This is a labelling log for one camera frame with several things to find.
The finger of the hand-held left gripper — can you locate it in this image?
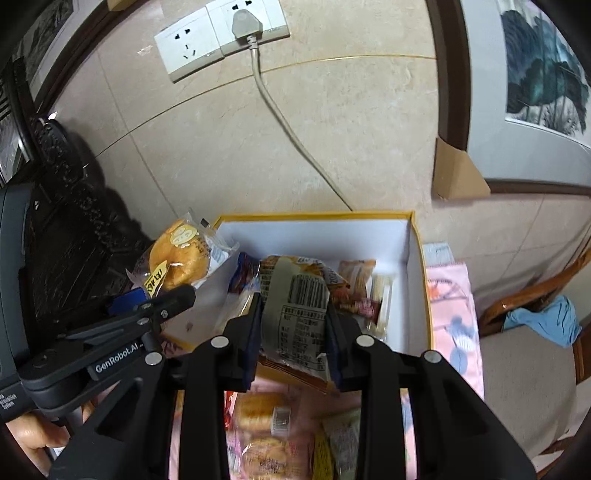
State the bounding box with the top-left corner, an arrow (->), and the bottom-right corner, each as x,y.
60,285 -> 197,347
108,288 -> 148,315

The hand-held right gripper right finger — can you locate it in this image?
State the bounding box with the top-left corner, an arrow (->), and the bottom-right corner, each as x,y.
325,308 -> 537,480

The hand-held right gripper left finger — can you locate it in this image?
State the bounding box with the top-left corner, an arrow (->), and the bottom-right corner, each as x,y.
46,300 -> 265,480

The yellow label bread packet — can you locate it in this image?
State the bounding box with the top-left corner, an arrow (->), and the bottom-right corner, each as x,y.
127,210 -> 241,298

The golden bread packet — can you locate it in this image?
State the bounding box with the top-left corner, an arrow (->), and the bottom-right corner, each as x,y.
233,392 -> 296,437

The brown snack packet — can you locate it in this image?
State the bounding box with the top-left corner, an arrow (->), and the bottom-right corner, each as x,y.
256,254 -> 352,395

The light green snack packet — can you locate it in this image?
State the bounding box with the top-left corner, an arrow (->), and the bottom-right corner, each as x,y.
323,408 -> 363,480

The blue cookie packet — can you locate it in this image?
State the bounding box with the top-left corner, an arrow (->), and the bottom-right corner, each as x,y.
228,251 -> 262,294

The long clear rice roll packet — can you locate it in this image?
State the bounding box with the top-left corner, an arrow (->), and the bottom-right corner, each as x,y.
369,274 -> 398,333

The long yellow snack packet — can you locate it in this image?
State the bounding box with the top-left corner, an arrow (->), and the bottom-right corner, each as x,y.
314,434 -> 335,480

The orange snack packet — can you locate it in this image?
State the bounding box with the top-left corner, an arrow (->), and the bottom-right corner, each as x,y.
337,259 -> 377,301

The round cracker packet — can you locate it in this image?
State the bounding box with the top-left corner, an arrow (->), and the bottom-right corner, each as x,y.
235,438 -> 308,480

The yellow cardboard box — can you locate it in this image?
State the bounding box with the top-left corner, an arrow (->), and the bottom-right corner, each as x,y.
161,211 -> 435,393

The person's left hand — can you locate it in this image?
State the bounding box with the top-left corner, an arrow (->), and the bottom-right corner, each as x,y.
4,411 -> 72,468

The dark carved wooden furniture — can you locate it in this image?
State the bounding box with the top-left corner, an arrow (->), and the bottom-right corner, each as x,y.
0,60 -> 153,333

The pink floral tablecloth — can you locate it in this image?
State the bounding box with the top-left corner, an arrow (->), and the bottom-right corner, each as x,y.
124,242 -> 485,480

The wooden armchair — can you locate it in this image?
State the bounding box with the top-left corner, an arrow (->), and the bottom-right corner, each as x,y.
475,240 -> 591,467

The blue cloth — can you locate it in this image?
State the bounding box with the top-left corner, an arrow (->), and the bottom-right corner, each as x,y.
503,295 -> 583,348

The cardboard corner protector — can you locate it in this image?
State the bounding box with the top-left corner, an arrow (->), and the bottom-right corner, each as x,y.
431,137 -> 491,200

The white power plug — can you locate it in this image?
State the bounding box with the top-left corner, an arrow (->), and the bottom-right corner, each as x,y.
229,7 -> 264,47

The framed lotus painting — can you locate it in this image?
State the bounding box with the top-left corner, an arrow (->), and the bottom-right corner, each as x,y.
427,0 -> 591,197

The beige power cable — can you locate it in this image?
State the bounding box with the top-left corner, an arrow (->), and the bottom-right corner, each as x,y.
249,37 -> 354,213

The white wall socket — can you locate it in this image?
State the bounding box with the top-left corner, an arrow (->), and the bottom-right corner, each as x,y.
205,0 -> 291,56
154,7 -> 225,84

